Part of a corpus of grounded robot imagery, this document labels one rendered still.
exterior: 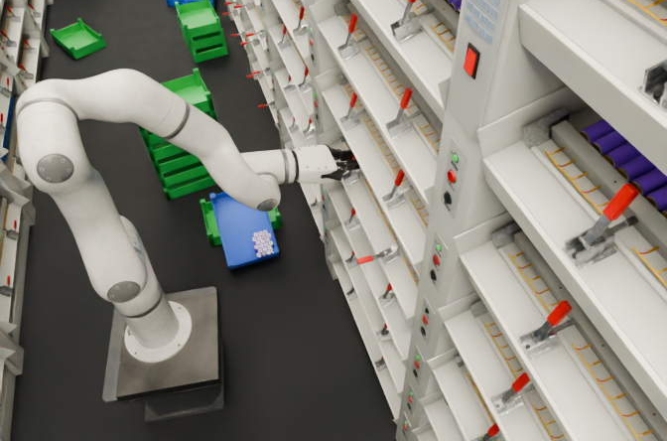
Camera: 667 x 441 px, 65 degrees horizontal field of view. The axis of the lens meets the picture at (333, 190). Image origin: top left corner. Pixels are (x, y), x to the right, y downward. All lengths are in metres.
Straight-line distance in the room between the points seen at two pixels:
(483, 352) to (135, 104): 0.74
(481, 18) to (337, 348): 1.48
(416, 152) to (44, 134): 0.63
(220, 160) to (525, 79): 0.72
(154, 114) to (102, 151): 1.76
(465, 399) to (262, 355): 0.97
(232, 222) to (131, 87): 1.21
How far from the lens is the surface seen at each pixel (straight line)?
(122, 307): 1.43
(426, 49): 0.80
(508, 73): 0.57
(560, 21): 0.50
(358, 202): 1.34
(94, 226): 1.20
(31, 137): 1.02
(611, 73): 0.46
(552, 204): 0.60
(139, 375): 1.60
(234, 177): 1.13
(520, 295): 0.75
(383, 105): 1.00
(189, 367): 1.56
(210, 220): 2.28
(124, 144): 2.79
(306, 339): 1.91
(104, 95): 1.03
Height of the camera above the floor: 1.69
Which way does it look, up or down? 47 degrees down
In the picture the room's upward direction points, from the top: 3 degrees counter-clockwise
